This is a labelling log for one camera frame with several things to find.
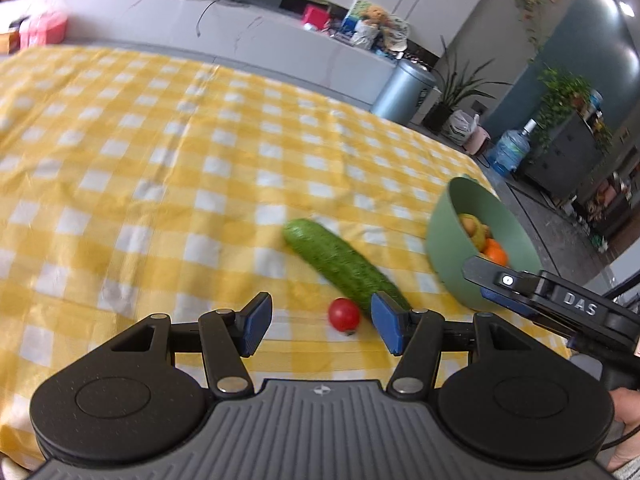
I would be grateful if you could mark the hanging green vine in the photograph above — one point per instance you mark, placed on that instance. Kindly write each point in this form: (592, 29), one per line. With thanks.
(525, 0)

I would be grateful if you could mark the dark grey cabinet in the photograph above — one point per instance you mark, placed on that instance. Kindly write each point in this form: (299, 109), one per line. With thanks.
(565, 160)

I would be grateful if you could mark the yellow checkered tablecloth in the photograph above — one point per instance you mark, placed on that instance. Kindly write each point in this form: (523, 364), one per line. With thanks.
(150, 170)

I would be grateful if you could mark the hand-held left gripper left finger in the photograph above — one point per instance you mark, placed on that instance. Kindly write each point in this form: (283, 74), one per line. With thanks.
(255, 325)

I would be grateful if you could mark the trailing green plant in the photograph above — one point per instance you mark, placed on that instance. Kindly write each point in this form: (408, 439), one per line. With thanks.
(562, 95)

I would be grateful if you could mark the green cucumber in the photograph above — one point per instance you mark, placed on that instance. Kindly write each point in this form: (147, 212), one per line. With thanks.
(340, 265)

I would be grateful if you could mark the pink storage boxes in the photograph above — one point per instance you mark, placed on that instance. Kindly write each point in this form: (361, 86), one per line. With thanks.
(44, 30)

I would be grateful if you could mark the person's right hand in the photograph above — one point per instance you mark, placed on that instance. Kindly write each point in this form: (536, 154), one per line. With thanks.
(627, 410)

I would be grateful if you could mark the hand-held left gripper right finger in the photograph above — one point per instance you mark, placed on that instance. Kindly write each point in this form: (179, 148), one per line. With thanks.
(390, 322)

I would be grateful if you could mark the orange cardboard box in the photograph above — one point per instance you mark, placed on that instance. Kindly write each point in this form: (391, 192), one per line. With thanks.
(9, 42)

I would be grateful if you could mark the grey round trash can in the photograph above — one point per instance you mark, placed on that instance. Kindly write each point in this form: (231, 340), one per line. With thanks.
(400, 92)

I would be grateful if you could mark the white plastic bag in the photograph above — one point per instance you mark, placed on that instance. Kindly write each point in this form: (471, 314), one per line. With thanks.
(462, 126)

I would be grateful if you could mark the long-leaf plant in black pot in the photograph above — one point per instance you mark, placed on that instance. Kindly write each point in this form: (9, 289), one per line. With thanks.
(437, 115)

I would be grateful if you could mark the white marble TV console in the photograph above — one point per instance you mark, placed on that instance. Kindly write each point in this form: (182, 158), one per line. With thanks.
(275, 45)

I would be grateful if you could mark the green colander bowl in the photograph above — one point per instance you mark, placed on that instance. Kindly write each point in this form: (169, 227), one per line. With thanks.
(445, 255)

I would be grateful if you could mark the blue water jug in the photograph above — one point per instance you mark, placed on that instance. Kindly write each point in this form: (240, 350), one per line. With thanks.
(511, 150)

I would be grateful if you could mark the red cherry tomato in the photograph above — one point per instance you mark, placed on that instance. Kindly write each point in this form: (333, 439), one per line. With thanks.
(344, 314)

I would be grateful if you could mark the small red box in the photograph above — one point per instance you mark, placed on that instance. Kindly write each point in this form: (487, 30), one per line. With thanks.
(316, 17)

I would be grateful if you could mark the brown teddy bear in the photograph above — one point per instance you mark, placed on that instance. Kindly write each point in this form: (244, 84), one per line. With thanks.
(374, 15)

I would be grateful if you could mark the orange mandarin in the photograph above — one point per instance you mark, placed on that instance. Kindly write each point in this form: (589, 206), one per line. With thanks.
(495, 254)

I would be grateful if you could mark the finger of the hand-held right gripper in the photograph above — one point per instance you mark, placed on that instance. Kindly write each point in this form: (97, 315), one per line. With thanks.
(487, 272)
(505, 300)

